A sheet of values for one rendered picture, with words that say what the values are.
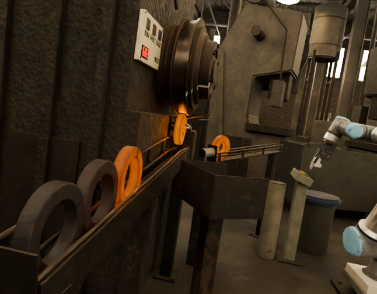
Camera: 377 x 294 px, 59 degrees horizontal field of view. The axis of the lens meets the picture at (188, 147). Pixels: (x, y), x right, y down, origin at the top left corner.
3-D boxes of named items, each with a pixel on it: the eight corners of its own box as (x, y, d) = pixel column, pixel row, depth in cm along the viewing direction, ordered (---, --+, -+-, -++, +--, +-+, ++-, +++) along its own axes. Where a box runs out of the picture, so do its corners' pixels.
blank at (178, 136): (175, 116, 159) (182, 116, 158) (181, 111, 173) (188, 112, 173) (171, 147, 163) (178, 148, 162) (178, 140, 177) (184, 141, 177)
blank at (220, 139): (214, 163, 216) (218, 164, 213) (208, 143, 208) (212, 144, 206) (229, 150, 224) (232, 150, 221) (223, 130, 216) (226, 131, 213)
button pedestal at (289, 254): (278, 263, 219) (293, 171, 213) (275, 249, 243) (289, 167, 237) (302, 268, 217) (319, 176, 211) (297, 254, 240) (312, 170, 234)
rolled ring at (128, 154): (118, 170, 85) (105, 168, 86) (122, 222, 95) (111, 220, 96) (142, 136, 101) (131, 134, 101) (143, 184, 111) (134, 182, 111)
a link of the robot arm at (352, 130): (369, 125, 194) (355, 122, 206) (352, 122, 192) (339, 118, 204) (364, 141, 196) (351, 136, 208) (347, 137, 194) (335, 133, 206)
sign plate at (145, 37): (133, 59, 121) (139, 8, 119) (153, 70, 147) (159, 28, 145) (139, 59, 121) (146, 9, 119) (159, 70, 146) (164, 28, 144)
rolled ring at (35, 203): (86, 170, 69) (72, 168, 70) (27, 205, 51) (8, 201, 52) (83, 249, 74) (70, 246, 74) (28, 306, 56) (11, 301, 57)
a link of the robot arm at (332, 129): (343, 115, 204) (334, 113, 213) (332, 133, 205) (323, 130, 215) (354, 122, 206) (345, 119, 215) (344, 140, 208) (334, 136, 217)
